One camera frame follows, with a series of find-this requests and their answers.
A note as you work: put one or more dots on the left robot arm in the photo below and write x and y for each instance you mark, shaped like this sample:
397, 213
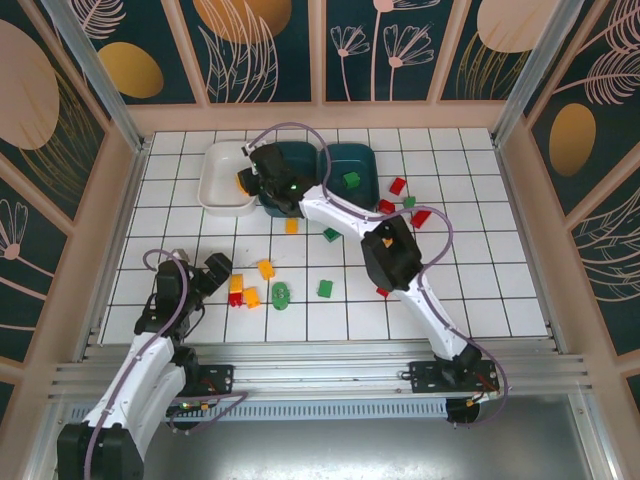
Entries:
125, 385

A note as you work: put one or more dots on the aluminium extrusion rail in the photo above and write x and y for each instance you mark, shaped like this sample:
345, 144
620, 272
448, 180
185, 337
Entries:
320, 365

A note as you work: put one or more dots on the green curved lego brick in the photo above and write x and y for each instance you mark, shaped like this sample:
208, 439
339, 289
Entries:
281, 295

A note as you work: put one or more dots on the white plastic container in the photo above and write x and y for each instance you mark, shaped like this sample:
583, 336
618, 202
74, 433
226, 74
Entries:
220, 175

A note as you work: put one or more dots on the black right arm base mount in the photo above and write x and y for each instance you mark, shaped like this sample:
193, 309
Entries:
425, 377

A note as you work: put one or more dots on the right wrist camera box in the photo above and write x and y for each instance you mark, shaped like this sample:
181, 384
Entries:
249, 148

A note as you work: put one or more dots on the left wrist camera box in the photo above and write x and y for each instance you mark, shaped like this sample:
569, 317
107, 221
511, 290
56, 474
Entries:
181, 254

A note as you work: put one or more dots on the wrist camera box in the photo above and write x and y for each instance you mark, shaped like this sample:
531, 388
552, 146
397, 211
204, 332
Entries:
249, 148
181, 254

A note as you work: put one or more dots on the grey metal base plate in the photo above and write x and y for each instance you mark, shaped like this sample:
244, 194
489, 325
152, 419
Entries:
320, 450

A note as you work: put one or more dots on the yellow lego brick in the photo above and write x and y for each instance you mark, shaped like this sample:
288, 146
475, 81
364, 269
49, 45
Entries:
235, 283
266, 269
251, 297
291, 226

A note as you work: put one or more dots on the teal plastic container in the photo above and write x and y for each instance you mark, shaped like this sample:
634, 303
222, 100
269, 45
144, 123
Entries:
302, 160
360, 160

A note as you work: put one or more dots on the red lego brick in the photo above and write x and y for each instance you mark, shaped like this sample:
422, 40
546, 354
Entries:
421, 219
384, 206
382, 293
233, 300
398, 186

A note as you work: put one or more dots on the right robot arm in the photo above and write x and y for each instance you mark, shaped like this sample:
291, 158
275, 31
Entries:
395, 255

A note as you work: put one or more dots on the aluminium frame post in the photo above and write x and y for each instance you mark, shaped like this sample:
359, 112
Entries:
97, 75
527, 70

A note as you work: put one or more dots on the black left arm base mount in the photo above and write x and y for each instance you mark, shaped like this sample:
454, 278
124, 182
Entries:
220, 377

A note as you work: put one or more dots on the tall green lego brick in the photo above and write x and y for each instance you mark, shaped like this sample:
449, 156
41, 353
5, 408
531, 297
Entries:
351, 181

